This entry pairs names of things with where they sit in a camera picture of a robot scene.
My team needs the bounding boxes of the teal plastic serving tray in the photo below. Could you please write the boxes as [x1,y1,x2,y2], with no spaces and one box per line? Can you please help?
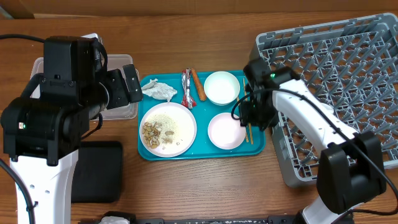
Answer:
[137,70,266,161]

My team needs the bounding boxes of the pink bowl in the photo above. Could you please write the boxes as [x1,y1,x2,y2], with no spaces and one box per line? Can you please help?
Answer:
[208,113,246,150]

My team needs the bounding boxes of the grey dishwasher rack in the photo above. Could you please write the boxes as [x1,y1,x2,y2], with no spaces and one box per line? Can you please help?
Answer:
[250,13,397,169]

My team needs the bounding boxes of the white bowl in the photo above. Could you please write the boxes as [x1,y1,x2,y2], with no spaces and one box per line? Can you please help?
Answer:
[204,71,241,106]

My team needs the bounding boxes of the orange carrot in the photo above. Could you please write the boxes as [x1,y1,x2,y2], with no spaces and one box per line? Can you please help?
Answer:
[191,68,207,101]

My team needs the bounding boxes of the white plate with food scraps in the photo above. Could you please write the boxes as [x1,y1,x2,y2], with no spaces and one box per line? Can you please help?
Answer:
[139,102,197,158]

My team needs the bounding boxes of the wooden chopstick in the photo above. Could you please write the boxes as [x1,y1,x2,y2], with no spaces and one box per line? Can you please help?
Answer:
[243,78,254,144]
[236,96,249,142]

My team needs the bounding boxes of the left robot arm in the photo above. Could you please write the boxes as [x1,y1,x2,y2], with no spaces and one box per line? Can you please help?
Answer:
[1,36,143,223]

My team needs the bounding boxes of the red silver snack wrapper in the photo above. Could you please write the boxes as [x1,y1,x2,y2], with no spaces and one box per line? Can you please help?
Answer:
[182,68,197,109]

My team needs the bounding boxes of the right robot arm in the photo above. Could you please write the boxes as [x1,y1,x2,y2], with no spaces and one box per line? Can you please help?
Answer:
[234,58,387,223]

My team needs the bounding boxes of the white tissue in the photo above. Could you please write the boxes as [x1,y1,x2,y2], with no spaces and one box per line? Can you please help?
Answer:
[141,78,178,101]

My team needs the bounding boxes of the black plastic tray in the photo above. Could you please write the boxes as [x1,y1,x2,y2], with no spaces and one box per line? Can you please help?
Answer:
[71,141,123,203]

